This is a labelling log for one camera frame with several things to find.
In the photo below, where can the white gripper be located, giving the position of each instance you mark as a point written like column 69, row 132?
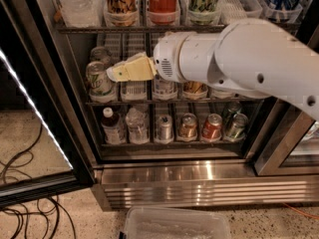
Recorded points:
column 166, row 56

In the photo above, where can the clear water bottle top shelf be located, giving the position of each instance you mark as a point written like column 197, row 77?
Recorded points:
column 81, row 13

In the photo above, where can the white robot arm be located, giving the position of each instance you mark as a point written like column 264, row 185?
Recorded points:
column 250, row 57

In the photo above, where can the brown tea bottle middle shelf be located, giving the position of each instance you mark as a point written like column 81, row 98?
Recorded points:
column 164, row 90

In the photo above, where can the gold can middle shelf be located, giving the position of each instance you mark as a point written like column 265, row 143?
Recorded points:
column 194, row 90

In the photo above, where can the gold tall can top shelf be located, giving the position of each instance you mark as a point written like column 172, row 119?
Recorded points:
column 122, row 13

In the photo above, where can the small water bottle bottom shelf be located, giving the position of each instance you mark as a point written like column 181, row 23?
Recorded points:
column 137, row 126

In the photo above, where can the red Coca-Cola can top shelf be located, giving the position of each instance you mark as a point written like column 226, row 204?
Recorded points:
column 162, row 12

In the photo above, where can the silver can bottom shelf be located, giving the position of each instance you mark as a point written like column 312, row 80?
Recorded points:
column 164, row 129

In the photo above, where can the dark juice bottle bottom shelf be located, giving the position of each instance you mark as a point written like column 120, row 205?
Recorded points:
column 113, row 127

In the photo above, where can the stainless steel fridge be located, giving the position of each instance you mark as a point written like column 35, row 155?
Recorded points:
column 264, row 167

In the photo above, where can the copper can bottom shelf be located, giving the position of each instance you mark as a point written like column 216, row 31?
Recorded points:
column 187, row 129

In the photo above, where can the green tall can top shelf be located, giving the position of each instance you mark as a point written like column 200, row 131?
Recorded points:
column 202, row 12

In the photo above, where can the red can bottom shelf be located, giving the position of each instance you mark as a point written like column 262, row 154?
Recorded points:
column 211, row 130

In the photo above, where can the green can rear bottom shelf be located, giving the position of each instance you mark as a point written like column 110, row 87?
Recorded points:
column 230, row 109

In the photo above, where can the empty white tray top shelf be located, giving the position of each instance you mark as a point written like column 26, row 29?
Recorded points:
column 233, row 10

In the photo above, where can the open glass fridge door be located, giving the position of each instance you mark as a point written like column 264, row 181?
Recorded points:
column 43, row 148

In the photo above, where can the silver can behind 7up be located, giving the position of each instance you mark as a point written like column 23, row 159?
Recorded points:
column 101, row 54

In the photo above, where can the green 7up can front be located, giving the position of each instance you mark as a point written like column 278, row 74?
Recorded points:
column 101, row 88

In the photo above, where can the white green can front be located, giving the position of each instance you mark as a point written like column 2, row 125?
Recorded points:
column 220, row 94

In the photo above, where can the clear plastic bin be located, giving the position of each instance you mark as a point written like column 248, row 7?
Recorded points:
column 174, row 223

